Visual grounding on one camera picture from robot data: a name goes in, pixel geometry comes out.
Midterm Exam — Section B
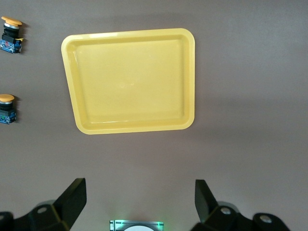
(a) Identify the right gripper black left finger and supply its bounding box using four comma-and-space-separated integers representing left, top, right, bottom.
0, 178, 87, 231

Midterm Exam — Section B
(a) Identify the brown table cover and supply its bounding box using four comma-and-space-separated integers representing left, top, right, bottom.
0, 0, 308, 231

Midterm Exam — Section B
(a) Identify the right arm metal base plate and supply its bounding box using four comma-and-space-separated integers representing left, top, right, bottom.
109, 219, 166, 231

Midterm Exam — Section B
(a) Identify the yellow plastic tray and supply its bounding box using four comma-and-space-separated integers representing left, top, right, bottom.
61, 28, 197, 135

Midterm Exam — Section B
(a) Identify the yellow mushroom push button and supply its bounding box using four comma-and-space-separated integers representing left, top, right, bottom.
0, 94, 18, 125
0, 16, 25, 54

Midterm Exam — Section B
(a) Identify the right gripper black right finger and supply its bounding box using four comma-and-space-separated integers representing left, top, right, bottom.
191, 179, 293, 231

